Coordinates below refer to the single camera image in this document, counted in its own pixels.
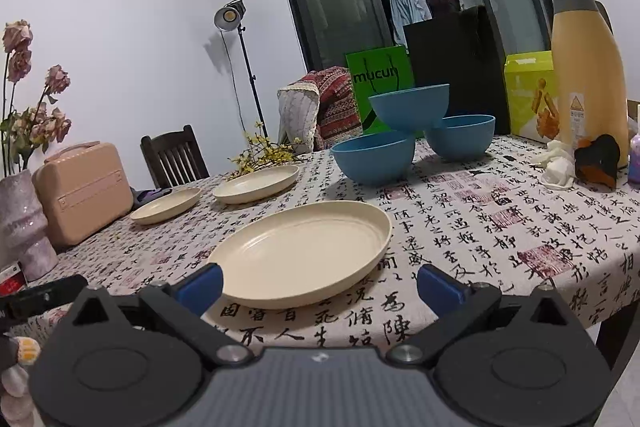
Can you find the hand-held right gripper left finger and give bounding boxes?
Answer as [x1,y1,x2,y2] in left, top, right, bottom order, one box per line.
[65,263,253,369]

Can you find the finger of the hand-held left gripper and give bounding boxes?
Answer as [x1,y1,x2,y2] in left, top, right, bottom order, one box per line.
[6,274,89,318]

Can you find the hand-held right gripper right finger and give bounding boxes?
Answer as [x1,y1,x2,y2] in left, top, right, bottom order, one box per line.
[386,263,576,369]

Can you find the cream round plate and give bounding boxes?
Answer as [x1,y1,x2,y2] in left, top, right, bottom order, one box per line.
[130,187,202,226]
[207,201,392,310]
[213,164,300,205]

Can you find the blue bowl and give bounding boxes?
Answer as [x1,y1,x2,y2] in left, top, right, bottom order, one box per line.
[331,130,416,186]
[368,83,450,131]
[425,115,496,160]

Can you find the small red and white box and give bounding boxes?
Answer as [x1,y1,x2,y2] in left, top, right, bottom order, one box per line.
[0,262,26,295]

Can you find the calligraphy print tablecloth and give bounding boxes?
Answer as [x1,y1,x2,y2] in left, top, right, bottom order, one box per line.
[0,132,640,358]

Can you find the mottled pink ceramic vase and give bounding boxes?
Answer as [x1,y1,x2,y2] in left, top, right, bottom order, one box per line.
[0,169,58,283]

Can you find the pink hard case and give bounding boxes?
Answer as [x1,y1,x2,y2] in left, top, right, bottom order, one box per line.
[32,141,135,248]

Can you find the purple cloth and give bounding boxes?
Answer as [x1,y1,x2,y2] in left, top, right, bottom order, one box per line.
[131,188,173,210]

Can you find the dark wooden chair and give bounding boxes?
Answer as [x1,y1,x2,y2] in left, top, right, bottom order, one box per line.
[140,125,210,189]

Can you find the yellow blossom branch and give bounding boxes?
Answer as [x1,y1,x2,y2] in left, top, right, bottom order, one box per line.
[226,122,303,180]

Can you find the white rubber glove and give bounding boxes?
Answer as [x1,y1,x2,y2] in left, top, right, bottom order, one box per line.
[540,139,576,192]

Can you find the grey lace-trimmed cloth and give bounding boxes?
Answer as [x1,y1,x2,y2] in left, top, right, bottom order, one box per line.
[277,82,321,152]

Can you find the yellow-green snack box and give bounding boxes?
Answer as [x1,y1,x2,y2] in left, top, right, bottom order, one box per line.
[503,51,560,144]

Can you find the black and orange object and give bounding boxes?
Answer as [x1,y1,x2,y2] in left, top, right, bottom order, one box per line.
[574,134,621,192]

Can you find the red patterned blanket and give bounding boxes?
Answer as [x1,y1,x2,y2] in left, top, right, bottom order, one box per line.
[300,67,362,152]

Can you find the black paper bag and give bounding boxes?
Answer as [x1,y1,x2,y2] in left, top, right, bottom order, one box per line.
[403,5,511,135]

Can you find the purple tissue pack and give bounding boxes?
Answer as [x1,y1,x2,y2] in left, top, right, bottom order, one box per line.
[627,132,640,185]

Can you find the green paper bag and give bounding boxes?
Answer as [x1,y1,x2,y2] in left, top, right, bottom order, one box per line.
[345,46,416,138]

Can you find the dried pink roses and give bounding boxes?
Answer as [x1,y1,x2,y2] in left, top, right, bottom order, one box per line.
[0,19,73,175]

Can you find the beige thermos jug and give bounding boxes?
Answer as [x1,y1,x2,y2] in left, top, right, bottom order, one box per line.
[546,0,630,168]

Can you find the studio lamp on stand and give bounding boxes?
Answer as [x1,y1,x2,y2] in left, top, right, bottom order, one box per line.
[215,0,269,140]

